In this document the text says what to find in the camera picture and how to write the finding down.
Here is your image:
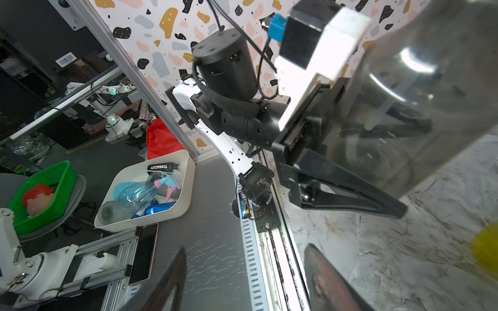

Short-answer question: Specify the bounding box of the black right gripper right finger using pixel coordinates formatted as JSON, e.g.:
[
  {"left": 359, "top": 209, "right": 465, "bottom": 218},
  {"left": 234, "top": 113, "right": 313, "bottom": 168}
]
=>
[{"left": 304, "top": 244, "right": 373, "bottom": 310}]

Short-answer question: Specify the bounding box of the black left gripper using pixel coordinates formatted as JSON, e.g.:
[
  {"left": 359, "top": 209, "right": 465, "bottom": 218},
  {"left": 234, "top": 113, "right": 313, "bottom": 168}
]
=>
[{"left": 271, "top": 78, "right": 433, "bottom": 218}]

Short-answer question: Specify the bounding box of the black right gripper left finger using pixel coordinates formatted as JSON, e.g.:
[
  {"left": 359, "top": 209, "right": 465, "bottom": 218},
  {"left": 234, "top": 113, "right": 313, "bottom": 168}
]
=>
[{"left": 120, "top": 246, "right": 187, "bottom": 310}]

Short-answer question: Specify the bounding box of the dark smoky spray bottle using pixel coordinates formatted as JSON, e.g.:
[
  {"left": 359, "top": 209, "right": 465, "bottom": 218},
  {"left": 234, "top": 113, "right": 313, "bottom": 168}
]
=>
[{"left": 323, "top": 1, "right": 497, "bottom": 198}]

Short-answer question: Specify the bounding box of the yellow spray bottle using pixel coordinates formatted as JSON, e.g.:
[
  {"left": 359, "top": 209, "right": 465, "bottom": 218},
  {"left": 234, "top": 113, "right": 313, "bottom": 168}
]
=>
[{"left": 471, "top": 223, "right": 498, "bottom": 279}]

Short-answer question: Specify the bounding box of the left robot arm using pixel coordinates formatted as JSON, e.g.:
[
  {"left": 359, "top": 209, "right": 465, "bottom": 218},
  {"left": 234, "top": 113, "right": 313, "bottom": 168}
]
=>
[{"left": 167, "top": 29, "right": 438, "bottom": 218}]

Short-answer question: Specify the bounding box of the light blue spray bottle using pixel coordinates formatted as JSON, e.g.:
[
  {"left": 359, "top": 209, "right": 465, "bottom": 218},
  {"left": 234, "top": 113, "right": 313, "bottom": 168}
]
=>
[{"left": 113, "top": 181, "right": 159, "bottom": 215}]

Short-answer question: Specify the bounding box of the smartphone on table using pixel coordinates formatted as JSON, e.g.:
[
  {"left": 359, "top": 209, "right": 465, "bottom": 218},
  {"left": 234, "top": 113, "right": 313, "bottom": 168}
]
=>
[{"left": 129, "top": 224, "right": 158, "bottom": 285}]

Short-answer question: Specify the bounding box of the white storage bin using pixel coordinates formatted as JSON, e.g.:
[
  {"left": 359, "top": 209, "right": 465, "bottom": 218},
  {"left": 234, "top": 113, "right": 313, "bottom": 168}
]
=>
[{"left": 94, "top": 150, "right": 195, "bottom": 233}]

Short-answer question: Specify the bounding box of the red plastic bag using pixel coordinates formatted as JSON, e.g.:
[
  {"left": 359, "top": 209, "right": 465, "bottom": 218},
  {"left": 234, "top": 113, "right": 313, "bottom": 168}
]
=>
[{"left": 146, "top": 119, "right": 184, "bottom": 160}]

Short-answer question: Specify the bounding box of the green plastic crate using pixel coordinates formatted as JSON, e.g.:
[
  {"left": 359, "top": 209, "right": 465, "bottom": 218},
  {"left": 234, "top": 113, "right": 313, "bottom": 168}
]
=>
[{"left": 9, "top": 161, "right": 77, "bottom": 234}]

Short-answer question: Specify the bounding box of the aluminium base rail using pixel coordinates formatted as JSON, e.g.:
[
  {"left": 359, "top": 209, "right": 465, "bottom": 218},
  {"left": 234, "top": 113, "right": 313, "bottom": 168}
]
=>
[{"left": 233, "top": 147, "right": 312, "bottom": 311}]

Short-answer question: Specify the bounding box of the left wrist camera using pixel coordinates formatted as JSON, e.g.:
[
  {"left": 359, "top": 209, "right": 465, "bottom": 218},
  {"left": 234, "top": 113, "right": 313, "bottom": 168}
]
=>
[{"left": 268, "top": 1, "right": 372, "bottom": 130}]

